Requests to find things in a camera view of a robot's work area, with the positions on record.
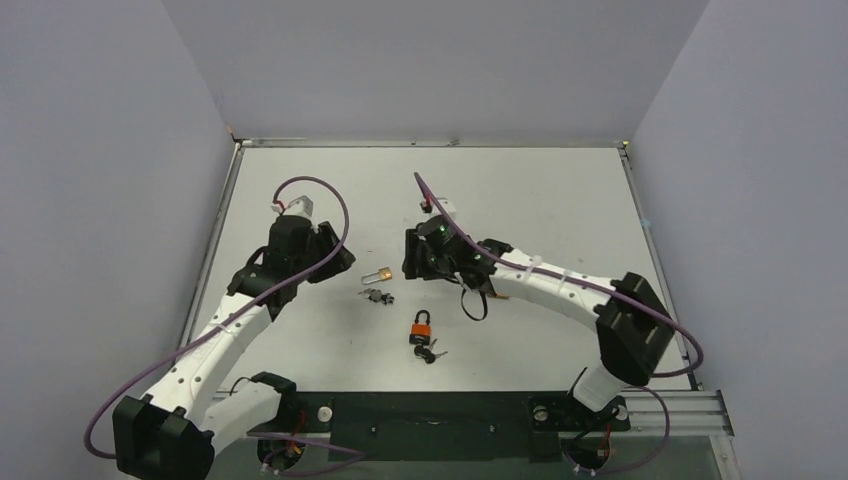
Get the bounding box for black keys of orange padlock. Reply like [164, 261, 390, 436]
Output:
[413, 344, 447, 364]

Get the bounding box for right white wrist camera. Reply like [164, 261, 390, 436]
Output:
[419, 197, 457, 220]

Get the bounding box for aluminium frame rail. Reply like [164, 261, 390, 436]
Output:
[211, 390, 737, 439]

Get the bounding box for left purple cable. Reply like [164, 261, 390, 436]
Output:
[84, 176, 352, 460]

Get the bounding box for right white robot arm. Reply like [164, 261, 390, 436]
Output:
[402, 215, 675, 427]

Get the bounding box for purple cable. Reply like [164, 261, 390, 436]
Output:
[413, 172, 705, 380]
[84, 176, 352, 460]

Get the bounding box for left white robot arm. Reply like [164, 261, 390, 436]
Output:
[112, 213, 355, 479]

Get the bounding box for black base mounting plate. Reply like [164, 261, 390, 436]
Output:
[254, 391, 631, 463]

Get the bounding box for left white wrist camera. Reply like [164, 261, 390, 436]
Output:
[271, 195, 314, 220]

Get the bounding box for small brass padlock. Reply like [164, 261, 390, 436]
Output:
[360, 267, 393, 285]

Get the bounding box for orange black padlock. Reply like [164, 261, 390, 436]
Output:
[408, 309, 432, 346]

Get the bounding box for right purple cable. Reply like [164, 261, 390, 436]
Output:
[413, 172, 705, 380]

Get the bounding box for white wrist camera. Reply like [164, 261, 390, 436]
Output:
[419, 197, 457, 220]
[271, 195, 314, 220]

